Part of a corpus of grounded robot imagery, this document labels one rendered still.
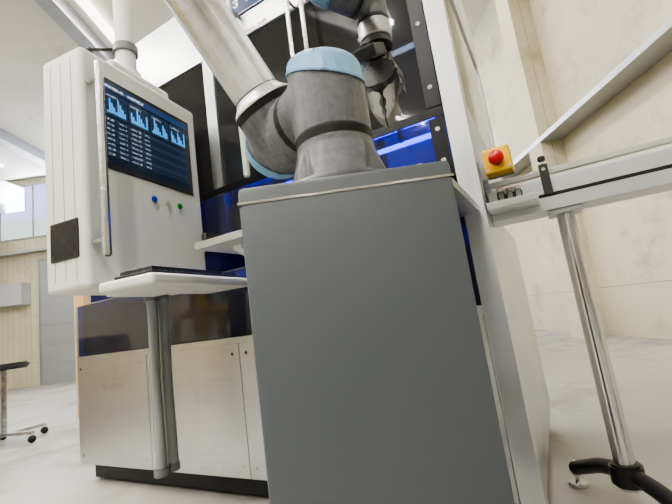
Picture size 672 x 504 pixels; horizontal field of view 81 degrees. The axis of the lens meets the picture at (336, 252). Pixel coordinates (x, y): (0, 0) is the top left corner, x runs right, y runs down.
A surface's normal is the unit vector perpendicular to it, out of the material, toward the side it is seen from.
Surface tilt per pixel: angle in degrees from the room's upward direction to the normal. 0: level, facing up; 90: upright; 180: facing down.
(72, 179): 90
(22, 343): 90
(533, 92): 90
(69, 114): 90
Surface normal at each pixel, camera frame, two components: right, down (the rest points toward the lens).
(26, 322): -0.02, -0.16
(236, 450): -0.48, -0.07
